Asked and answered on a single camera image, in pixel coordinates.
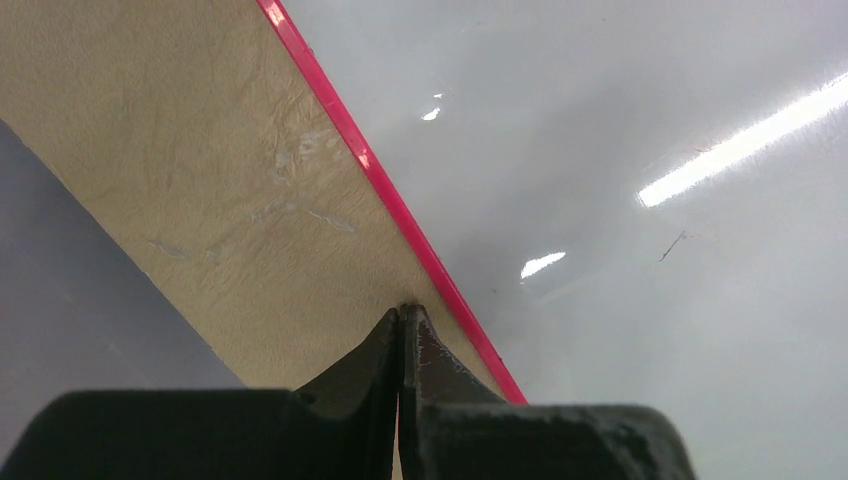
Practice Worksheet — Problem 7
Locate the white board with pink rim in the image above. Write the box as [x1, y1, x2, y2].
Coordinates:
[283, 1, 847, 479]

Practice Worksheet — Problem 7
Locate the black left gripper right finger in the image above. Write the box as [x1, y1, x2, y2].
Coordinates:
[399, 304, 696, 479]

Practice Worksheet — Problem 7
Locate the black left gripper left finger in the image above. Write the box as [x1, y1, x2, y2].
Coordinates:
[1, 309, 399, 479]

